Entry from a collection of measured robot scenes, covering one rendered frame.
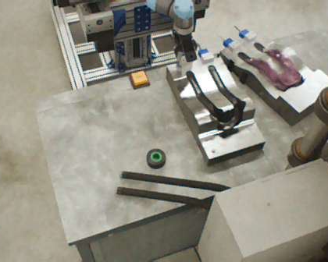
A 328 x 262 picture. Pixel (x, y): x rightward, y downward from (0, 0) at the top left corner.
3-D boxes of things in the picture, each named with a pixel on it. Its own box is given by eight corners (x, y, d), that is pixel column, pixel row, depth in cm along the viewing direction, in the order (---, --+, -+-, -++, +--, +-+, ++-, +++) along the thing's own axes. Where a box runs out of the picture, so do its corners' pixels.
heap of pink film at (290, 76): (241, 61, 202) (244, 51, 195) (268, 46, 208) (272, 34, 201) (280, 97, 191) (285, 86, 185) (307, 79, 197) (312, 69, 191)
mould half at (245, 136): (165, 78, 203) (166, 58, 191) (215, 65, 208) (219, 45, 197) (207, 166, 178) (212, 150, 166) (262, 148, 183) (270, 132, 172)
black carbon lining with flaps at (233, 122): (183, 75, 195) (184, 61, 187) (215, 66, 198) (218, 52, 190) (213, 136, 178) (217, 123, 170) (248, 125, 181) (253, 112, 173)
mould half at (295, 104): (218, 58, 210) (221, 43, 201) (255, 37, 219) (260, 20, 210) (291, 126, 190) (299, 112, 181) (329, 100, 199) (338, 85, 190)
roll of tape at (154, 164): (169, 159, 179) (169, 155, 176) (158, 172, 175) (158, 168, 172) (154, 149, 181) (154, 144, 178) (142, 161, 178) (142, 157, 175)
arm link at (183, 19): (178, -9, 161) (197, 0, 159) (179, 10, 171) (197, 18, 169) (168, 6, 159) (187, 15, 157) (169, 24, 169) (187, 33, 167)
